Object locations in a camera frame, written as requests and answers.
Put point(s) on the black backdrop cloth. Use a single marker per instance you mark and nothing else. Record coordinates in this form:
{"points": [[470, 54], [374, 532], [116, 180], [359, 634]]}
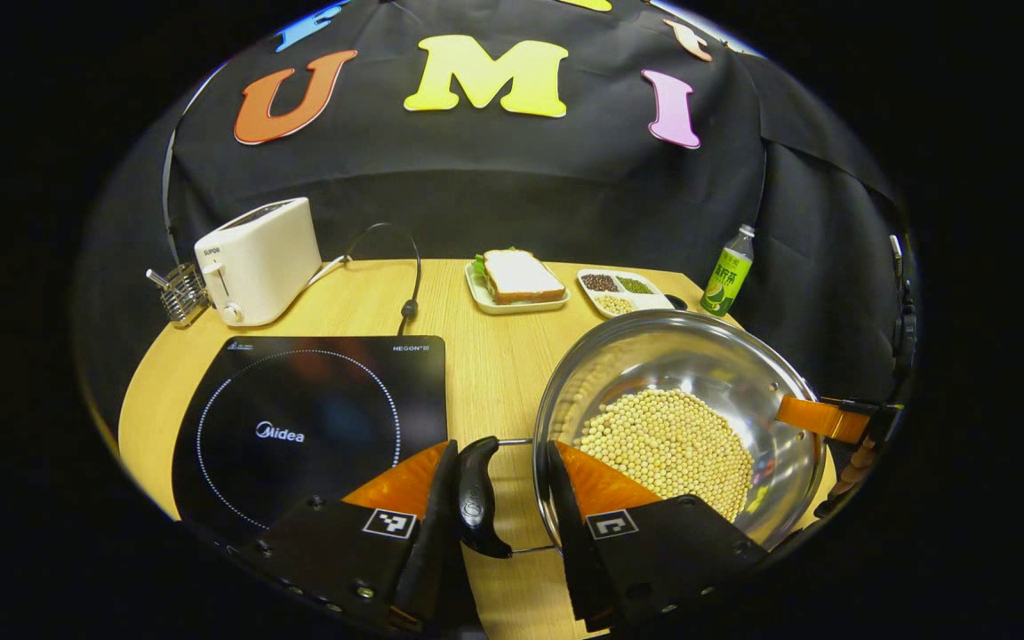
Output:
{"points": [[521, 187]]}

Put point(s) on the green drink bottle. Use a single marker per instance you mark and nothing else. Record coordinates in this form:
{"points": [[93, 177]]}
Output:
{"points": [[726, 276]]}

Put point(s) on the stainless steel pot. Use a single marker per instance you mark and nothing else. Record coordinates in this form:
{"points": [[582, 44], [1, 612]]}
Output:
{"points": [[681, 356]]}

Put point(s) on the white divided bean dish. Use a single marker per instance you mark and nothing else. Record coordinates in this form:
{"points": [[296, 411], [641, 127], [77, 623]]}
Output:
{"points": [[626, 298]]}

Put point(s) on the pile of soybeans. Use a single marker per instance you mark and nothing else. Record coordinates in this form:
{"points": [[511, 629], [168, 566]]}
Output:
{"points": [[663, 453]]}

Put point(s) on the black induction cooktop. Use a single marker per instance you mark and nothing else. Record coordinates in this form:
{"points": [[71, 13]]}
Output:
{"points": [[299, 418]]}

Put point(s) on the white sandwich plate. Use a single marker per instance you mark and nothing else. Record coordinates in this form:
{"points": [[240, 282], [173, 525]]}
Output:
{"points": [[512, 308]]}

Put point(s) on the black table grommet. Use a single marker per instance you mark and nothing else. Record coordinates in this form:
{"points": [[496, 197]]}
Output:
{"points": [[676, 303]]}

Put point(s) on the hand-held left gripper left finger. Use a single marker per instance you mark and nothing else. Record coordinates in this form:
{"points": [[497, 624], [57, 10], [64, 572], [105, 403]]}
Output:
{"points": [[435, 560]]}

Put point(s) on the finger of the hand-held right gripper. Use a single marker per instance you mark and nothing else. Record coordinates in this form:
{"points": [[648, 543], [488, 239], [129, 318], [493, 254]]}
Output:
{"points": [[819, 416]]}

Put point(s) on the white toaster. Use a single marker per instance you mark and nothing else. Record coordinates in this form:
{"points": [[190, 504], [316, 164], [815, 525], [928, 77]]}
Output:
{"points": [[259, 262]]}

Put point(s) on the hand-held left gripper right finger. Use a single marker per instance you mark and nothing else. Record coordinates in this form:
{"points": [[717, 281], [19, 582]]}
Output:
{"points": [[579, 560]]}

